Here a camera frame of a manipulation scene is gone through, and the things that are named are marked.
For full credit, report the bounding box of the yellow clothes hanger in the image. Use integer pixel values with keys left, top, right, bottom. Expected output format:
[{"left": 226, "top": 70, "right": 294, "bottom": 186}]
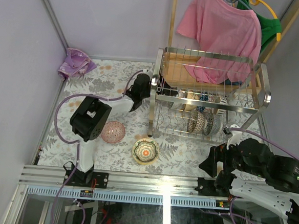
[{"left": 243, "top": 0, "right": 284, "bottom": 42}]

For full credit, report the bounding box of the blue grey clothes hanger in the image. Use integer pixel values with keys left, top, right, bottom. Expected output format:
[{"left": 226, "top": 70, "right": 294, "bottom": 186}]
[{"left": 225, "top": 0, "right": 237, "bottom": 7}]

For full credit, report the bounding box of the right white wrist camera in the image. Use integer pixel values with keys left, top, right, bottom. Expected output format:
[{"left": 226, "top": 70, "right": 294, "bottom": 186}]
[{"left": 222, "top": 124, "right": 243, "bottom": 150}]

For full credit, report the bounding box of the red patterned bowl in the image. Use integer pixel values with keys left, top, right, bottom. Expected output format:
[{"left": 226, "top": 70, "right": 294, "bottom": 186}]
[{"left": 101, "top": 121, "right": 125, "bottom": 144}]

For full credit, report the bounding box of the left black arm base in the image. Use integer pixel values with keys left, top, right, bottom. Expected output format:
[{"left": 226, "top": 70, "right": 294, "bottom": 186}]
[{"left": 63, "top": 161, "right": 109, "bottom": 189}]

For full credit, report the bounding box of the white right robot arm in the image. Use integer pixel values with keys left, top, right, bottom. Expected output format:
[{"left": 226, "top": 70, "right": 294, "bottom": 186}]
[{"left": 199, "top": 138, "right": 299, "bottom": 224}]

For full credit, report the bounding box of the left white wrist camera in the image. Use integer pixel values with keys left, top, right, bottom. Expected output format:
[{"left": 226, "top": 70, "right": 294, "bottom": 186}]
[{"left": 142, "top": 69, "right": 153, "bottom": 79}]

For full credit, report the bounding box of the aluminium rail frame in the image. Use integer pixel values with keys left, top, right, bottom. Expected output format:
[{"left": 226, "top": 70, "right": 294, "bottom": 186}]
[{"left": 3, "top": 91, "right": 227, "bottom": 224}]

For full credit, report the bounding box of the yellow rimmed floral bowl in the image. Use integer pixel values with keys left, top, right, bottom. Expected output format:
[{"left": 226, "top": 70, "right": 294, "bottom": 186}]
[{"left": 131, "top": 138, "right": 161, "bottom": 166}]

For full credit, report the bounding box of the tan yellow bowl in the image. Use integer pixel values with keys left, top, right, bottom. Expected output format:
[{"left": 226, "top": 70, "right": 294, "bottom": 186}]
[{"left": 182, "top": 90, "right": 201, "bottom": 113}]

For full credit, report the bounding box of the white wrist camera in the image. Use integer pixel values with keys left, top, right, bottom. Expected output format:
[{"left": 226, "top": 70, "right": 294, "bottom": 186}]
[
  {"left": 142, "top": 69, "right": 153, "bottom": 79},
  {"left": 222, "top": 124, "right": 243, "bottom": 150}
]

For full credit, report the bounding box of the striped white bowl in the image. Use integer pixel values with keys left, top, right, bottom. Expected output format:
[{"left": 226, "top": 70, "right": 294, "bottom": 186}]
[{"left": 212, "top": 96, "right": 228, "bottom": 116}]

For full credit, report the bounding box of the green t-shirt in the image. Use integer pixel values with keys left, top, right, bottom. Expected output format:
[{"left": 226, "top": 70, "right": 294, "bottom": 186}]
[{"left": 237, "top": 0, "right": 282, "bottom": 53}]

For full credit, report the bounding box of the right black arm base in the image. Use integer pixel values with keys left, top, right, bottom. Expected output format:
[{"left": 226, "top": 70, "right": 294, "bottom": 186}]
[{"left": 195, "top": 177, "right": 232, "bottom": 197}]

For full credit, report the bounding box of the purple crumpled cloth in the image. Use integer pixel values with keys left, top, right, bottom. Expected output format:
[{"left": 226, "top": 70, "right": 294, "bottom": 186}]
[{"left": 58, "top": 48, "right": 97, "bottom": 81}]

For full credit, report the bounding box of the wooden clothes stand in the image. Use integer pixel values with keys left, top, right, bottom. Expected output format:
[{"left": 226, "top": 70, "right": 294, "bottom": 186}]
[{"left": 159, "top": 0, "right": 299, "bottom": 93}]

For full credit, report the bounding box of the green circle patterned bowl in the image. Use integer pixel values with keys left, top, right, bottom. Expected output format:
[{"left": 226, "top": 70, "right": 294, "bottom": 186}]
[{"left": 168, "top": 90, "right": 188, "bottom": 110}]

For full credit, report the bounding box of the steel two-tier dish rack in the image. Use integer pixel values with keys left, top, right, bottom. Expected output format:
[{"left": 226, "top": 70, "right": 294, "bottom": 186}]
[{"left": 151, "top": 47, "right": 271, "bottom": 130}]

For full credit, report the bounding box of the blue triangle patterned bowl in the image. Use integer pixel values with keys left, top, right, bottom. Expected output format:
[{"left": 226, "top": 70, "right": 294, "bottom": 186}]
[{"left": 197, "top": 92, "right": 213, "bottom": 114}]

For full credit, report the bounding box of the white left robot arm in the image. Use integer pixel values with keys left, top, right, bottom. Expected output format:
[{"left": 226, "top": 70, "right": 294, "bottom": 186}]
[{"left": 69, "top": 72, "right": 159, "bottom": 187}]

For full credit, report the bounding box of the black white patterned bowl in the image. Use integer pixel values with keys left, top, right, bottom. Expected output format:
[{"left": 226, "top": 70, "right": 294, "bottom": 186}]
[{"left": 203, "top": 112, "right": 222, "bottom": 136}]

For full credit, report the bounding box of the brown lattice patterned bowl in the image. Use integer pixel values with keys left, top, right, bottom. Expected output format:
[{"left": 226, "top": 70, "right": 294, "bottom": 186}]
[{"left": 187, "top": 110, "right": 206, "bottom": 134}]

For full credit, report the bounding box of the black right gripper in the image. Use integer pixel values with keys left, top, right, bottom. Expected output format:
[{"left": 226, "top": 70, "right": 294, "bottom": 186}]
[{"left": 197, "top": 134, "right": 267, "bottom": 181}]

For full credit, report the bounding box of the pink t-shirt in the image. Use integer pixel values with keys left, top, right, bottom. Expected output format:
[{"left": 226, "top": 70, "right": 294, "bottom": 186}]
[{"left": 176, "top": 0, "right": 262, "bottom": 84}]

